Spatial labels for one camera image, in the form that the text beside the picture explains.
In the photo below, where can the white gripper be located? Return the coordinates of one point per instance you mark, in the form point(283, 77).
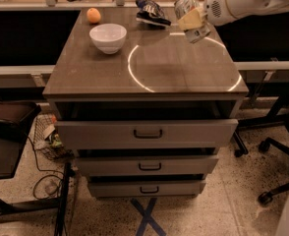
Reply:
point(217, 10)

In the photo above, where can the wire waste basket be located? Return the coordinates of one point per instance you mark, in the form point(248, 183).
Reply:
point(46, 139)

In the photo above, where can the top grey drawer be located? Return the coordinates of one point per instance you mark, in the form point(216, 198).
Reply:
point(146, 134)

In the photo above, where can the white ceramic bowl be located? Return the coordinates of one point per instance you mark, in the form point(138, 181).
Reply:
point(108, 38)

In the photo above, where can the silver 7up soda can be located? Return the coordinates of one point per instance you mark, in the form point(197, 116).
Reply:
point(191, 19)

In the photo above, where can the bottom grey drawer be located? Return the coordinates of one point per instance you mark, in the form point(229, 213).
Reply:
point(146, 189)

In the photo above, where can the blue chip bag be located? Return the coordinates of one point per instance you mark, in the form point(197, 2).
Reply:
point(151, 13)

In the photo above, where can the grey drawer cabinet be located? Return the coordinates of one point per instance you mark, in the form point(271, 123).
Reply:
point(156, 76)

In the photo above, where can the blue tape cross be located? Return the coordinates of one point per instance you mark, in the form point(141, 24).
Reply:
point(147, 218)

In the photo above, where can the grey drawer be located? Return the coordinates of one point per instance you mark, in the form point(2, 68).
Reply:
point(146, 134)
point(146, 189)
point(146, 165)

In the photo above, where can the middle grey drawer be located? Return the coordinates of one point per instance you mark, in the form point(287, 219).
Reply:
point(146, 165)

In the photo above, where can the black chair on left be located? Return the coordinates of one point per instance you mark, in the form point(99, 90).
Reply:
point(16, 118)

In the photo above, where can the black office chair base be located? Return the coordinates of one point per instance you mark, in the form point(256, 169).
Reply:
point(277, 115)

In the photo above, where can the orange fruit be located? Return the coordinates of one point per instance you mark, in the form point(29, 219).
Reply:
point(93, 16)

